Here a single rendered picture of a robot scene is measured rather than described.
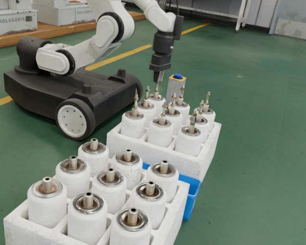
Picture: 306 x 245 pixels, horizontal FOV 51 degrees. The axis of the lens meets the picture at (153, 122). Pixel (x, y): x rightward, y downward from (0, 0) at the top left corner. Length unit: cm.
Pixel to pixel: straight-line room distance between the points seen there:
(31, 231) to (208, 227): 61
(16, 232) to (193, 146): 65
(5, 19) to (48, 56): 150
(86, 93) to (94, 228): 87
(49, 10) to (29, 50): 198
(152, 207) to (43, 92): 100
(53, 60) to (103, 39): 33
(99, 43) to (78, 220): 97
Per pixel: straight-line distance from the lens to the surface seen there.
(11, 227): 92
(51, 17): 383
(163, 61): 141
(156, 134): 123
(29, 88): 174
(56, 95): 165
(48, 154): 148
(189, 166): 121
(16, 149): 153
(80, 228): 82
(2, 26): 321
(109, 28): 154
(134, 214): 77
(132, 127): 126
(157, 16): 135
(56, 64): 176
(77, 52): 172
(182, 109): 142
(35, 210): 87
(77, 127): 155
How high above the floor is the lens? 79
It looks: 26 degrees down
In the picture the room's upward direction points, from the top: 8 degrees clockwise
